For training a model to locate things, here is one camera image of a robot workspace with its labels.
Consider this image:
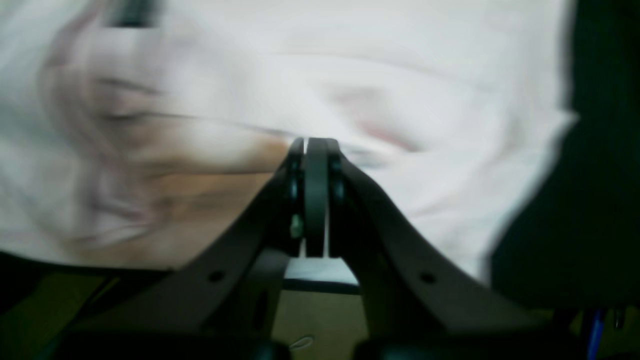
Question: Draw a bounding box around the pale pink T-shirt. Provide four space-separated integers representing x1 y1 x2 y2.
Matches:
1 0 576 284

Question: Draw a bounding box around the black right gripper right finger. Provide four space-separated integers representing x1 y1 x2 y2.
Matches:
304 137 580 360

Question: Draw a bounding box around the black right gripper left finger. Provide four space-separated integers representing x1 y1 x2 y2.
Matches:
55 137 304 360

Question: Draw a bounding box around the black table cloth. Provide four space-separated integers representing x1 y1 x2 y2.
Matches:
490 0 640 308

